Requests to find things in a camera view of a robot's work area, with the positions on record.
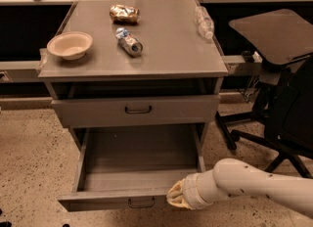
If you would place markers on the crushed gold foil bag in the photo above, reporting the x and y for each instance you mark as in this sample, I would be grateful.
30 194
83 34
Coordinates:
124 14

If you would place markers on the white paper bowl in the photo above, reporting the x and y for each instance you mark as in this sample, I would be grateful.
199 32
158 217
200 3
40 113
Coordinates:
70 45

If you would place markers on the grey top drawer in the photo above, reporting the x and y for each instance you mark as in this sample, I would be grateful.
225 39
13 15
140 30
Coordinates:
80 113

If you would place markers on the silver soda can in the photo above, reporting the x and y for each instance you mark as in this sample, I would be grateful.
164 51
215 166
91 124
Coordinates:
128 42

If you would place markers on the black office chair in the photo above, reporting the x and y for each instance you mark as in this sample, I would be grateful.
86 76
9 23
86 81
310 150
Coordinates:
289 125

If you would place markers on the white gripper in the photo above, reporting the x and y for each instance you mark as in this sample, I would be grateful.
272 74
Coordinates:
190 192

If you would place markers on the clear plastic water bottle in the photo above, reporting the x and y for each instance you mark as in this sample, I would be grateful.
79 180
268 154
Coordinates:
204 23

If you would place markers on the grey drawer cabinet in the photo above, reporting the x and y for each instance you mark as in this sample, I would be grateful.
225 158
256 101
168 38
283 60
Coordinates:
175 60

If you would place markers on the grey drawer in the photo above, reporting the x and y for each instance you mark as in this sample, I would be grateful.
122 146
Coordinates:
132 167
80 113

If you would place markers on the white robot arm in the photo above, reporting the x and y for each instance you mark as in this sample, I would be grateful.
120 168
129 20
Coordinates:
230 178

